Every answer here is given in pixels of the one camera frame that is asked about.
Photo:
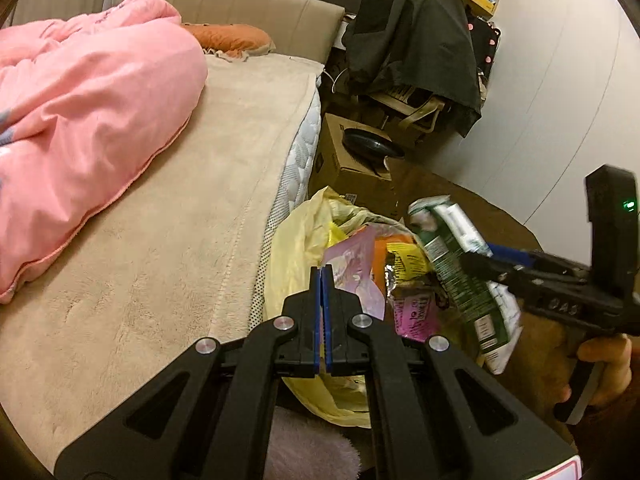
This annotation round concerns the pink fuzzy cloth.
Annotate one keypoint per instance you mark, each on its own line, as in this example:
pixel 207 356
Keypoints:
pixel 310 450

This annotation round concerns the beige bed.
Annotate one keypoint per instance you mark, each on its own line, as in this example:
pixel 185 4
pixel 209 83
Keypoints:
pixel 175 260

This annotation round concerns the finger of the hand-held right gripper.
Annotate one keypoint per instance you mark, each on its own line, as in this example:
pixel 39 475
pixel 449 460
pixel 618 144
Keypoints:
pixel 490 270
pixel 515 255

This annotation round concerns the pink wrapper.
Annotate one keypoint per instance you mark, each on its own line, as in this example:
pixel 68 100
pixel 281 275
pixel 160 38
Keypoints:
pixel 355 265

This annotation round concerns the white quilted mattress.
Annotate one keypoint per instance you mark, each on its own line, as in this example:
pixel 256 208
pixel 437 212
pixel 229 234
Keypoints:
pixel 302 160

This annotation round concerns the magenta snack packet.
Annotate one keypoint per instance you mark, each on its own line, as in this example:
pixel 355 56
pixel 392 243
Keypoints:
pixel 412 315

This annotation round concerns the beige upholstered bed frame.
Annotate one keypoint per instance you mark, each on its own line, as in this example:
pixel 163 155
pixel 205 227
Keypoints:
pixel 280 15

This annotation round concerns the person's right hand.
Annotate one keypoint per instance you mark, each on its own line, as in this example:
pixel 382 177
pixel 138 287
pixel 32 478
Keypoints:
pixel 612 370

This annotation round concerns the orange wrapper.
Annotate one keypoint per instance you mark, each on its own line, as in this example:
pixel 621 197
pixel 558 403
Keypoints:
pixel 387 255

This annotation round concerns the black garment with pink hearts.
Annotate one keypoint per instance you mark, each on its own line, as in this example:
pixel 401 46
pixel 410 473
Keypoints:
pixel 482 42

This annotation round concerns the cardboard box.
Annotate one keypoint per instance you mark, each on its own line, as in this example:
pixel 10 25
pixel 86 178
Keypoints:
pixel 340 160

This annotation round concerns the black round disc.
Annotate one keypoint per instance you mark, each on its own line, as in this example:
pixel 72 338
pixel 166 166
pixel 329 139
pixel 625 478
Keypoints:
pixel 370 142

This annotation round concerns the green and white packet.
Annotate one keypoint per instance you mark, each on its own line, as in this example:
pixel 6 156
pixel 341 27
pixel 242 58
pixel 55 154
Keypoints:
pixel 460 300

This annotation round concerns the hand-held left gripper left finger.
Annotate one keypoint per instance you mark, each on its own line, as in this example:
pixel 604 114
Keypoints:
pixel 315 310

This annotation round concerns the pink quilt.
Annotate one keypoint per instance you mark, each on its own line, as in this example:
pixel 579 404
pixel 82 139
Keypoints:
pixel 100 100

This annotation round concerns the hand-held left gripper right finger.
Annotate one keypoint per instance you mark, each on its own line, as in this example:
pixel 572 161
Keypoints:
pixel 330 310

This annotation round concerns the orange pillow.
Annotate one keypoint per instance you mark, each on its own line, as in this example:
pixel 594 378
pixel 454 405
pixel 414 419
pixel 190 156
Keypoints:
pixel 225 37

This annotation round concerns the beige chair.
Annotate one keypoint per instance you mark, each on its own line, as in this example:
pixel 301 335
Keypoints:
pixel 415 115

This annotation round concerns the chair with dark jacket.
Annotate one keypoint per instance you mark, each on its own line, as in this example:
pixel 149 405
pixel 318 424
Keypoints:
pixel 415 50

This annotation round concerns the yellow plastic bag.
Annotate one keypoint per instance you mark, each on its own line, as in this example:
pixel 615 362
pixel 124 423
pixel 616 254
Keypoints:
pixel 295 240

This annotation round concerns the person's right forearm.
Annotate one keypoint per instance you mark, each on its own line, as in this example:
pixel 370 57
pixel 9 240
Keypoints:
pixel 600 430

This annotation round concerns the yellow snack packet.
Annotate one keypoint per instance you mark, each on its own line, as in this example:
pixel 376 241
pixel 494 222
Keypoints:
pixel 407 260

